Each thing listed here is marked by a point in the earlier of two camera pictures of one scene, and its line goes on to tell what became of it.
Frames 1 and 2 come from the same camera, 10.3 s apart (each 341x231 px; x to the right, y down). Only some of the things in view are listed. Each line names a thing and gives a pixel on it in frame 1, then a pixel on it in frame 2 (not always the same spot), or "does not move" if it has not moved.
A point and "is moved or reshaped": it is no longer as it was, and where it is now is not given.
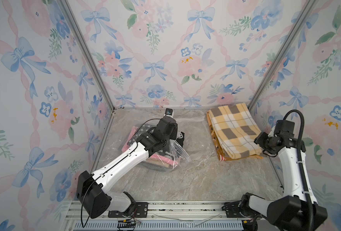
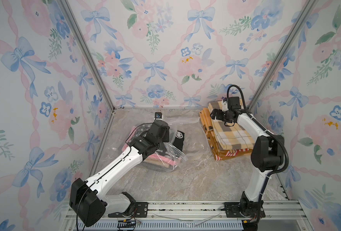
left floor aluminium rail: x=102 y=143 does not move
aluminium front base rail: x=206 y=216 does not move
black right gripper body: x=265 y=141 to x=224 y=116
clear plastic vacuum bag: x=193 y=147 is moved or reshaped
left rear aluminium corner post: x=83 y=40 does not move
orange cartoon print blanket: x=222 y=154 is moved or reshaped
